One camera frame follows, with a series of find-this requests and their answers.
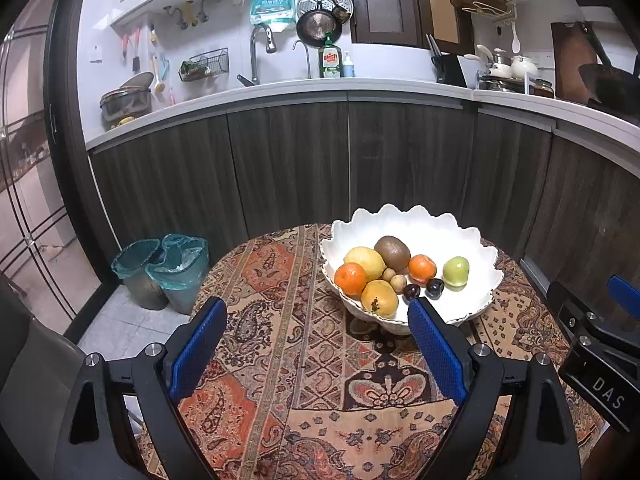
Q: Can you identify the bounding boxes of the chrome kitchen faucet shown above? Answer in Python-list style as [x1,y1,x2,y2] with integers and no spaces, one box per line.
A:
[237,23,277,87]

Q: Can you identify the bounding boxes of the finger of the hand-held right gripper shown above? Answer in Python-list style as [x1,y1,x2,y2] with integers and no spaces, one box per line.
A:
[607,275,640,322]
[548,281,640,361]

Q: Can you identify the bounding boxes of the dark wok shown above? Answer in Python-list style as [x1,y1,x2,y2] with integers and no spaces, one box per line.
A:
[579,62,640,111]

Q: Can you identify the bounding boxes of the brown kiwi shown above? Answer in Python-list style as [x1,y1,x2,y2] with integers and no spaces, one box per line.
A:
[374,235,412,271]

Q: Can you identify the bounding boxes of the white scalloped bowl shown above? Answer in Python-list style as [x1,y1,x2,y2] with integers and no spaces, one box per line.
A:
[319,203,502,336]

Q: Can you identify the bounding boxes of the orange mandarin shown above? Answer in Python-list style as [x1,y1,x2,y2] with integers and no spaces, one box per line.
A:
[333,262,368,296]
[408,254,437,284]

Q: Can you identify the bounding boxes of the yellow lemon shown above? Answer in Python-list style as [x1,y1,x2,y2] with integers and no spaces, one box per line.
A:
[343,246,387,282]

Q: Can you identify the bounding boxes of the hanging frying pan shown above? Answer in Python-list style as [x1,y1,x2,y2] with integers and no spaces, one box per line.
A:
[296,9,343,45]

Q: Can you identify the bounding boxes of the small chrome tap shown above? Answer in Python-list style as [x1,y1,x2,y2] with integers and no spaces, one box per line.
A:
[292,40,312,79]

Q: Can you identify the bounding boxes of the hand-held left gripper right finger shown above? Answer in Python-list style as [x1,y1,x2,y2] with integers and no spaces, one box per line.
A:
[407,296,583,480]

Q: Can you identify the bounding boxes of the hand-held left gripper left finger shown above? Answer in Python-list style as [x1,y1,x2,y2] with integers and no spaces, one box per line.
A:
[52,296,228,480]

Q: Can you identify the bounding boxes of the black knife block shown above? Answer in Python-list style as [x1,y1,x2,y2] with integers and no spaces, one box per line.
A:
[426,34,466,86]

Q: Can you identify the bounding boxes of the patterned tablecloth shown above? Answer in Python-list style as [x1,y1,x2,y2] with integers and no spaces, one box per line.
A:
[135,222,608,480]

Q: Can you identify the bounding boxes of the hanging red utensils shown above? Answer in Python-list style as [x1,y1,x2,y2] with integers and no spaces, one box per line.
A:
[121,27,143,71]

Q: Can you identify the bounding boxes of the yellow mango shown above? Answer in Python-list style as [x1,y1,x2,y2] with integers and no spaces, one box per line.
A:
[360,280,399,317]

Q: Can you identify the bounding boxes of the black wire basket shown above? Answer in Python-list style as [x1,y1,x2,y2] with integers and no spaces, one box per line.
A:
[178,48,229,82]

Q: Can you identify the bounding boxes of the green apple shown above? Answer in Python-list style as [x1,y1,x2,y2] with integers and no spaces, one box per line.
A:
[442,256,471,288]

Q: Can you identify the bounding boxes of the grey chair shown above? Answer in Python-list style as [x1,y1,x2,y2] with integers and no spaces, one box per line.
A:
[0,272,146,480]

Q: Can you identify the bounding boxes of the glass sliding door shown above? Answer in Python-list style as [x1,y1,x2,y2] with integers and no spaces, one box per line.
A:
[0,0,101,311]

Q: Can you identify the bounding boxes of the dark wood kitchen cabinets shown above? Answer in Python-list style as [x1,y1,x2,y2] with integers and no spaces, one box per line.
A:
[87,87,640,311]

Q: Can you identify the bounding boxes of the dish rack with dishes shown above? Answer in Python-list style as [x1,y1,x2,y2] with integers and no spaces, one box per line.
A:
[465,45,555,98]

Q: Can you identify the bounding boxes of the stack of metal bowls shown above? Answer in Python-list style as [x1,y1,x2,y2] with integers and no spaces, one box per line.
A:
[99,72,153,131]

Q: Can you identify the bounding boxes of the white dish brush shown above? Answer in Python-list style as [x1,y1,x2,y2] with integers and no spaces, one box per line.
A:
[150,25,171,101]

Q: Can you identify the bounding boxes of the brown cutting board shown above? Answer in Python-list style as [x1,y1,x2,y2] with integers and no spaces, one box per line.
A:
[551,21,608,103]

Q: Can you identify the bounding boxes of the bin with teal bag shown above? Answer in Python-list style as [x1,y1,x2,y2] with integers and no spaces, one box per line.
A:
[111,239,168,311]
[146,233,210,315]

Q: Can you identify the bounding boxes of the dark wooden window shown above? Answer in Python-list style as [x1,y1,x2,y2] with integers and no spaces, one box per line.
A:
[344,0,476,51]

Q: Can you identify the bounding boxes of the green dish soap bottle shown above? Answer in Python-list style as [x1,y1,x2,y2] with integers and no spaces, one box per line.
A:
[319,32,342,79]

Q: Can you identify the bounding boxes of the teal plastic package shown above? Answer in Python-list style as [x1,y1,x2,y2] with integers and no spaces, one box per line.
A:
[250,0,296,31]

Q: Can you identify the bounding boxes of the white teapot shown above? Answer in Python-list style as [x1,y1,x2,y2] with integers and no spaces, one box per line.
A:
[510,55,540,79]

